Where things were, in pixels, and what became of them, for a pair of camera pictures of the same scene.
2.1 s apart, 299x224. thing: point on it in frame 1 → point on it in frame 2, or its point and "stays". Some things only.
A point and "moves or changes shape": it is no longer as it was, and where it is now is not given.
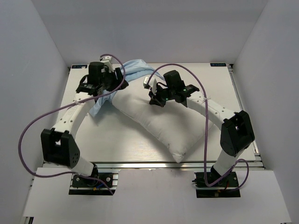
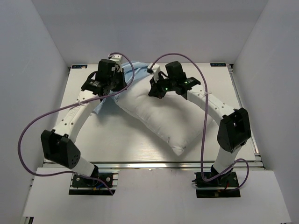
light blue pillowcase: x=133 y=68 moves or changes shape
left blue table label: x=79 y=66 stays
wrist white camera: x=152 y=83 → x=156 y=69
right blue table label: x=218 y=64 stays
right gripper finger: x=156 y=101 → x=157 y=89
